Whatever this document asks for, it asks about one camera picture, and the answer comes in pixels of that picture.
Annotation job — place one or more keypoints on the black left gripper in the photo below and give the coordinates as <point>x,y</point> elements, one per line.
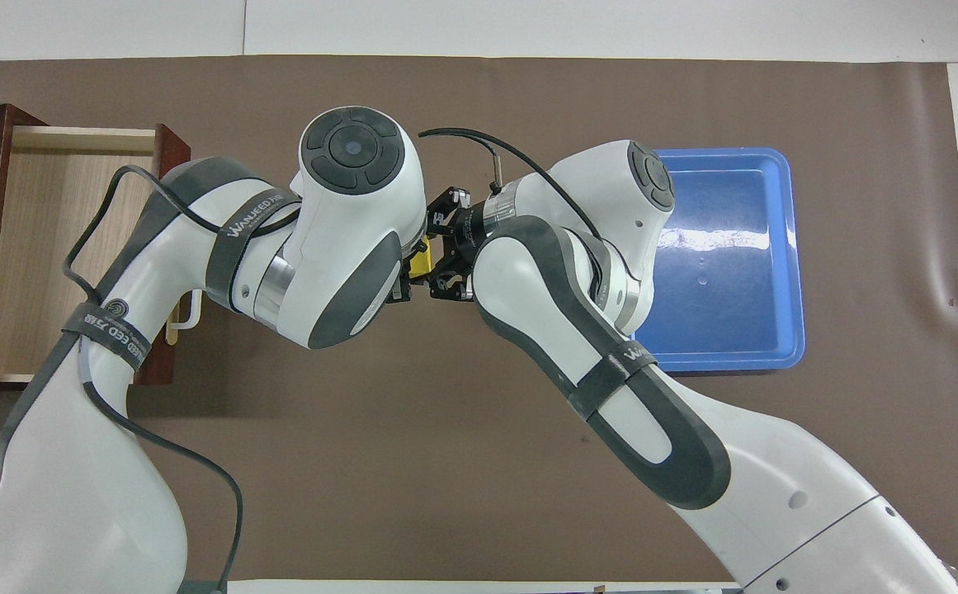
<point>400,290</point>

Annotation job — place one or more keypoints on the yellow cube block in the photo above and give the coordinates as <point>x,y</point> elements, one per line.
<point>422,260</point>

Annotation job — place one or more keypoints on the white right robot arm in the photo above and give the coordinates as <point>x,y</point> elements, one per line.
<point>545,280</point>

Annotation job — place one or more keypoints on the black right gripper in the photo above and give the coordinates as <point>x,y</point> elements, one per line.
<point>466,239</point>

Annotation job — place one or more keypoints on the blue plastic tray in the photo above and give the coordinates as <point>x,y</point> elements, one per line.
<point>726,272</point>

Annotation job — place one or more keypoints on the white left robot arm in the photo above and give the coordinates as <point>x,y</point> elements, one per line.
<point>338,223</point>

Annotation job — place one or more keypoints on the brown paper table mat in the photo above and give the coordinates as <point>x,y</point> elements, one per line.
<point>445,454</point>

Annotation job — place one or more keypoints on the wooden drawer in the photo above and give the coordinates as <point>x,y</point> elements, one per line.
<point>41,247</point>

